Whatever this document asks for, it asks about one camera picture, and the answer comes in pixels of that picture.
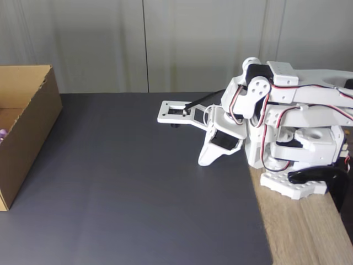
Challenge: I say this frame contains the thin white looped cable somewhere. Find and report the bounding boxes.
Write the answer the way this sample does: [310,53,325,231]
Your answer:
[203,105,222,125]

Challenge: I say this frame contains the dark grey table mat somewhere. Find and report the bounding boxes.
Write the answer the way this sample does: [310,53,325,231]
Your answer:
[0,93,274,265]

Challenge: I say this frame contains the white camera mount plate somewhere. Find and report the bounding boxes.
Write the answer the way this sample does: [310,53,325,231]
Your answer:
[157,100,213,132]

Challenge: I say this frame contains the brown cardboard box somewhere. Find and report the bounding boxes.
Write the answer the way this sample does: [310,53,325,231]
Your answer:
[0,65,63,212]

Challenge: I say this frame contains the black camera cable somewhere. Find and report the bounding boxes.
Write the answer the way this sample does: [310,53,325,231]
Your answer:
[184,89,226,111]

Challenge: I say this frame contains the black table clamp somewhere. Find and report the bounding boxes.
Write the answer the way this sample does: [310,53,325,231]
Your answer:
[288,167,350,213]

